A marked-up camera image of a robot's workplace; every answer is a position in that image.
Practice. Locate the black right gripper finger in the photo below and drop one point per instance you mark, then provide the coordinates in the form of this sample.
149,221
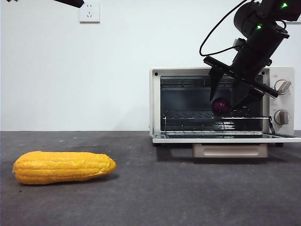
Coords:
243,94
216,80

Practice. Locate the purple eggplant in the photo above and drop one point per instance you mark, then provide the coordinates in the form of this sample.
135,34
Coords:
219,106

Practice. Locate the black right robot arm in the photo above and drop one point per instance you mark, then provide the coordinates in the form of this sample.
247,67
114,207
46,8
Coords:
258,47

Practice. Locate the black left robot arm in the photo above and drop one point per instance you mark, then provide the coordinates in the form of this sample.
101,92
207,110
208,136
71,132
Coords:
70,2

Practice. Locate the round beige oven knob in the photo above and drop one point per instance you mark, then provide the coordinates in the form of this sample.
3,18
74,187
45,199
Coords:
281,117
283,86

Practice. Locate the cream Toshiba toaster oven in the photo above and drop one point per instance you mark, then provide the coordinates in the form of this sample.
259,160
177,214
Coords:
155,106

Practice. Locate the yellow corn cob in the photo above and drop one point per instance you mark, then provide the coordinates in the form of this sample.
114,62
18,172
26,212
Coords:
63,168

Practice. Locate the white wall socket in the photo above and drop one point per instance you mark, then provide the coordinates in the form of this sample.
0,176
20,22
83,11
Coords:
89,15

